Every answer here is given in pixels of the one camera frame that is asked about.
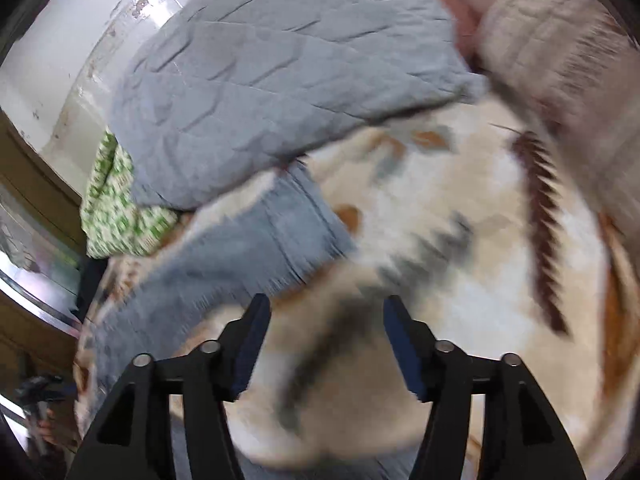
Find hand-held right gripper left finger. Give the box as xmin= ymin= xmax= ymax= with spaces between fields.
xmin=65 ymin=293 xmax=272 ymax=480

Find patterned glass door panel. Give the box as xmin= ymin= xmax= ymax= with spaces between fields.
xmin=0 ymin=180 xmax=83 ymax=331

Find grey quilted comforter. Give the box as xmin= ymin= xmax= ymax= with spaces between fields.
xmin=107 ymin=0 xmax=491 ymax=211

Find leaf print plush blanket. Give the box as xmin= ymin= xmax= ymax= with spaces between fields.
xmin=72 ymin=105 xmax=640 ymax=480

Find blue denim pants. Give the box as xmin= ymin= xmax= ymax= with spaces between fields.
xmin=82 ymin=162 xmax=358 ymax=480

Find beige striped pillow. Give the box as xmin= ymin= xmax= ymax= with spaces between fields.
xmin=470 ymin=0 xmax=640 ymax=261

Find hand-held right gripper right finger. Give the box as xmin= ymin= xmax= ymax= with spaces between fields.
xmin=383 ymin=295 xmax=587 ymax=480

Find green patterned cloth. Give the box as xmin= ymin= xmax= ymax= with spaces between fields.
xmin=80 ymin=130 xmax=181 ymax=259

